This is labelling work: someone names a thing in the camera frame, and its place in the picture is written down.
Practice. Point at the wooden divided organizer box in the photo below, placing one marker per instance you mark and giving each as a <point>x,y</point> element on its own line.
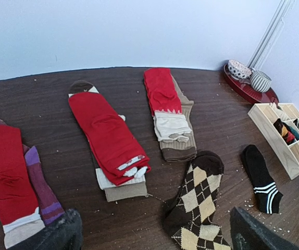
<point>264,117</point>

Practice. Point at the rolled colourful socks in box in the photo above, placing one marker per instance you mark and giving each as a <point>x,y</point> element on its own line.
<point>284,131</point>

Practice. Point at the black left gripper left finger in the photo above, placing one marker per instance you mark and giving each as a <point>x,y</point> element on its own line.
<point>64,233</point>

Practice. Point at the red white sock right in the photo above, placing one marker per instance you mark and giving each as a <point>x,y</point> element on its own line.
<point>170,124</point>

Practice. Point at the beige sock in box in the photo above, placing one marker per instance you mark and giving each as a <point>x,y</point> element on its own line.
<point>281,114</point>

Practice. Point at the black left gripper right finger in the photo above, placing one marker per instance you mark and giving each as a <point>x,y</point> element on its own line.
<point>248,233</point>

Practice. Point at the red round tray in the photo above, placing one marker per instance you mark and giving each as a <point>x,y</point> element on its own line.
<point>243,88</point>

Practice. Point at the teal rolled sock in box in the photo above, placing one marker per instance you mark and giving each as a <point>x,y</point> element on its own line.
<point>294,127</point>

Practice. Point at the red sock far left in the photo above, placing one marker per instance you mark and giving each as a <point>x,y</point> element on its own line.
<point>19,207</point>

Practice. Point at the red sock middle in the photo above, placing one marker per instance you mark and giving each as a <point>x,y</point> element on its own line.
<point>116,150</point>

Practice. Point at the brown argyle sock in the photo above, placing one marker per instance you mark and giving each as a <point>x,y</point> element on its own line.
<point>189,218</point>

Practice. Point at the white patterned bowl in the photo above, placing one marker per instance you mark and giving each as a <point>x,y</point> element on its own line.
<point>238,70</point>

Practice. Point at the purple striped sock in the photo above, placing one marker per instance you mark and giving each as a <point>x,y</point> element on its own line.
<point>49,207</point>

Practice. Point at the grey striped cup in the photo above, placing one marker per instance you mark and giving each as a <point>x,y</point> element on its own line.
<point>260,82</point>

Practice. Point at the black white-striped ankle sock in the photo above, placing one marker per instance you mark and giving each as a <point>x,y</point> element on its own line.
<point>267,195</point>

